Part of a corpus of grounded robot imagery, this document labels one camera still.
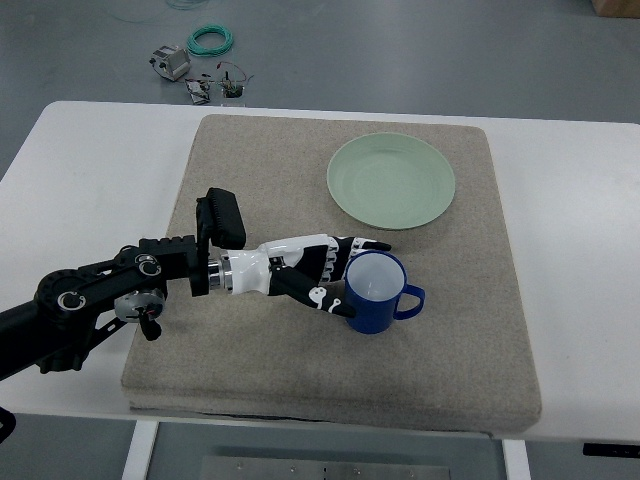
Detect black cable loop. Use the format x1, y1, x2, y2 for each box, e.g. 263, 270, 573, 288
0, 405, 17, 445

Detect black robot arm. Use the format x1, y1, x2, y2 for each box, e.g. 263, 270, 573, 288
1, 188, 246, 378

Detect small grey metal box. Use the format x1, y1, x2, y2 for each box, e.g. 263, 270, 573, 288
149, 45, 191, 82

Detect black table control panel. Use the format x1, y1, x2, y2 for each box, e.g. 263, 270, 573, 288
582, 443, 640, 459

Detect cardboard box corner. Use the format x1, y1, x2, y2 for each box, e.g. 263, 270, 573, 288
591, 0, 640, 19

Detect white table leg frame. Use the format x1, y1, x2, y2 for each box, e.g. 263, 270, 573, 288
121, 420, 532, 480

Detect green coiled cable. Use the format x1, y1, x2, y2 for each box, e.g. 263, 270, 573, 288
186, 24, 235, 58

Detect dark foil packet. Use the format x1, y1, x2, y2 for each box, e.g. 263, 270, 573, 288
184, 79, 210, 105

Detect light green plate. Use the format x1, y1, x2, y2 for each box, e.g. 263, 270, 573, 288
326, 132, 456, 230

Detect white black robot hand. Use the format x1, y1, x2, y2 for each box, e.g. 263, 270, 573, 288
209, 234, 391, 318

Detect small circuit board with wires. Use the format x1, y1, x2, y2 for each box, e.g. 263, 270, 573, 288
202, 60, 253, 99

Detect grey metal base plate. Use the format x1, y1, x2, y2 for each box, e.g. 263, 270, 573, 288
199, 456, 451, 480

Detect blue enamel mug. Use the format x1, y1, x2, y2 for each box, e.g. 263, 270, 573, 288
344, 251, 426, 335

